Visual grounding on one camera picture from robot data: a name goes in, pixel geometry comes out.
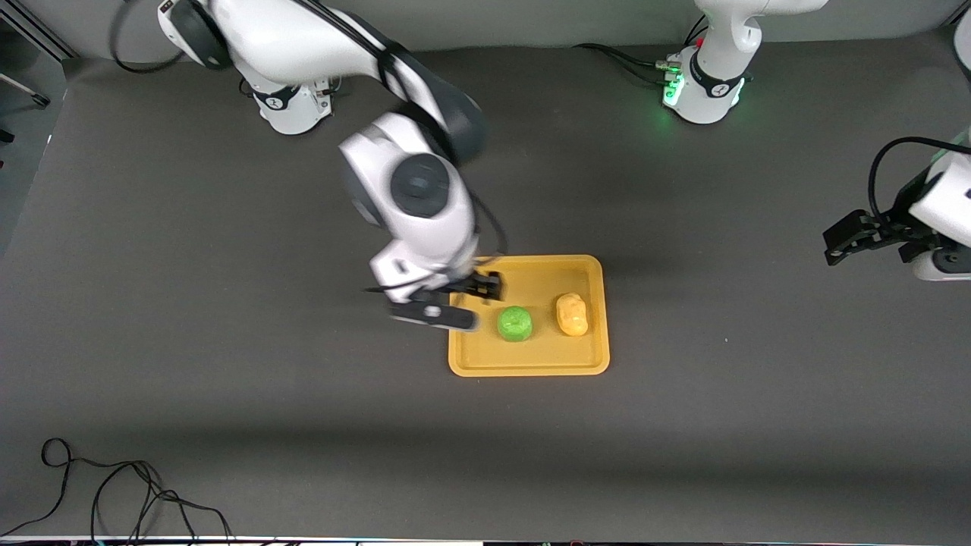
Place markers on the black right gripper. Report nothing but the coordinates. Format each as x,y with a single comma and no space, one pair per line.
476,287

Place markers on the aluminium frame profile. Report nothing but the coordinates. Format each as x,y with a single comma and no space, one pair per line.
38,34

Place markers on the green apple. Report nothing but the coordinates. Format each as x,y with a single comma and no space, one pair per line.
514,324

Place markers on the yellow potato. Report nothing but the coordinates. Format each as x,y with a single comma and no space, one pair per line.
573,315

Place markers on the yellow rectangular tray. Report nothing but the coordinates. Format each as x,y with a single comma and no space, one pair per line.
531,360

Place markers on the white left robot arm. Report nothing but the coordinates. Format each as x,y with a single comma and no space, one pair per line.
713,83

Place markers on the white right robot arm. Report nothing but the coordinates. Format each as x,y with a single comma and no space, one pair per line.
410,189

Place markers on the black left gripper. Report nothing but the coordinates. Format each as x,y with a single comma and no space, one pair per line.
892,227

